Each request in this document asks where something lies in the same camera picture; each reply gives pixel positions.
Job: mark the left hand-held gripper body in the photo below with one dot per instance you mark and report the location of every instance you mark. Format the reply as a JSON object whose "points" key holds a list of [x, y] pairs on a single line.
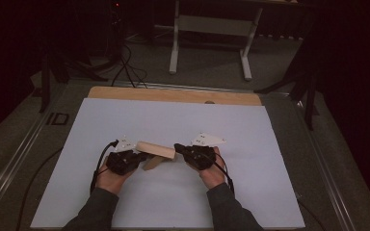
{"points": [[122, 162]]}

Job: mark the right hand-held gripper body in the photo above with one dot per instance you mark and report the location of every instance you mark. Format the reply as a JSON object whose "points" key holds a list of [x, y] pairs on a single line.
{"points": [[200, 157]]}

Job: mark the wooden picture frame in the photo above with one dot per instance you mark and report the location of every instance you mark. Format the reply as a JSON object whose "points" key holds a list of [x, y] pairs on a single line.
{"points": [[157, 149]]}

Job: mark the person's left hand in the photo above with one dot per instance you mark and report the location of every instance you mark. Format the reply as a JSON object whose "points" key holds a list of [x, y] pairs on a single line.
{"points": [[110, 183]]}

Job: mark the person's right hand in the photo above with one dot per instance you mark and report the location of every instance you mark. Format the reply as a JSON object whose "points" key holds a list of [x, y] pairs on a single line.
{"points": [[213, 178]]}

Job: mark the white table mat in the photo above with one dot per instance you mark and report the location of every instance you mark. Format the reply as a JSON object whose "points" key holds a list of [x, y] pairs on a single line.
{"points": [[167, 199]]}

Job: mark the black floor socket box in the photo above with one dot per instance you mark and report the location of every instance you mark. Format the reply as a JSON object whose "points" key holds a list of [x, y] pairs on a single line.
{"points": [[58, 118]]}

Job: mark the black metal stand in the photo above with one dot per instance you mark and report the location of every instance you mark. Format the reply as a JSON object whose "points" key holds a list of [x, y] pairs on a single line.
{"points": [[310, 102]]}

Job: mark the black rack with red light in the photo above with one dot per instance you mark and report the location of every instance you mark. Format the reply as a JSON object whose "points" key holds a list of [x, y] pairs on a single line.
{"points": [[115, 29]]}

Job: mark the metal floor rail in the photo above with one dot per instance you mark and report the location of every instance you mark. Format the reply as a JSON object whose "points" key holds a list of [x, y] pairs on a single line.
{"points": [[329, 173], [9, 170], [186, 87]]}

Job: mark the white metal desk frame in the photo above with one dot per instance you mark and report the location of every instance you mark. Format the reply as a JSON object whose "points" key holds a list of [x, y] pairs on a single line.
{"points": [[212, 25]]}

